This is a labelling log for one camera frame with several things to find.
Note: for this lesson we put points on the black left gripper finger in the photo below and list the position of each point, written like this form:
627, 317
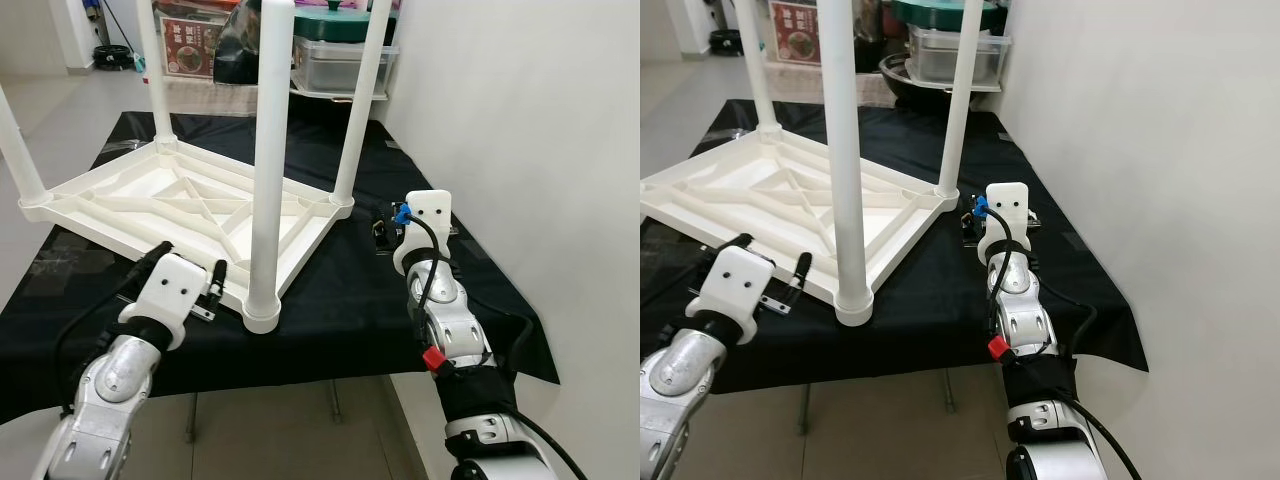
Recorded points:
155, 252
219, 278
800, 272
735, 243

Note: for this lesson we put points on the white plastic children table top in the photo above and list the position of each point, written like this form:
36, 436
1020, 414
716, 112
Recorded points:
300, 225
900, 215

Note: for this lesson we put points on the black tablecloth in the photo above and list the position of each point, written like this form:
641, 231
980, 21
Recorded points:
950, 310
350, 320

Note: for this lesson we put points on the clear tape cross patch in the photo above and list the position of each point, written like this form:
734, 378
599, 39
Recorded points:
60, 265

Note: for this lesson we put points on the black wok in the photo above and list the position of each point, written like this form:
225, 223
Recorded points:
900, 90

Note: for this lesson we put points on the grey metal table leg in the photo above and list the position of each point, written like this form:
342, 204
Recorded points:
948, 390
335, 400

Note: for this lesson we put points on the beige patterned cloth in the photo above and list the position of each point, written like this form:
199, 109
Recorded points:
210, 95
800, 88

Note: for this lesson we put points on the clear plastic storage container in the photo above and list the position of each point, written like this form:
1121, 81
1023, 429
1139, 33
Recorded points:
330, 68
935, 60

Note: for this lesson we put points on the red printed carton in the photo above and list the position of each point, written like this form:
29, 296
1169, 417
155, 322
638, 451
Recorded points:
192, 48
795, 38

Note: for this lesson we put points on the green pot lid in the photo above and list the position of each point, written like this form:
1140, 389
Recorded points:
930, 12
330, 22

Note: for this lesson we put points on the black plastic bag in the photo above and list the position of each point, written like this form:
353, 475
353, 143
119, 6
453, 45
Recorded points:
868, 30
238, 40

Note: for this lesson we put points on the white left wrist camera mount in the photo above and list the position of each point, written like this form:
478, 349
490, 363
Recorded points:
740, 285
170, 290

